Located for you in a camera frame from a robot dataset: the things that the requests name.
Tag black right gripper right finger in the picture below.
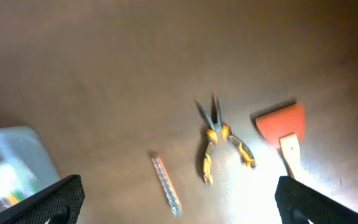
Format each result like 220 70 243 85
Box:
275 176 358 224

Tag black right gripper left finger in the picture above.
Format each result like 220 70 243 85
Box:
0 174 85 224

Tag clear case of coloured plugs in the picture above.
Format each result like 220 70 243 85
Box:
0 162 39 207

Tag orange black needle nose pliers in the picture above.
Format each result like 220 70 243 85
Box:
195 95 257 185

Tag red scraper with wooden handle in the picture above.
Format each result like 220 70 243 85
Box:
255 103 305 179

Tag orange socket bit rail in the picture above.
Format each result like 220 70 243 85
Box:
151 154 183 217

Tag clear plastic storage container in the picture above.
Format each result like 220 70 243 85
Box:
0 126 60 208

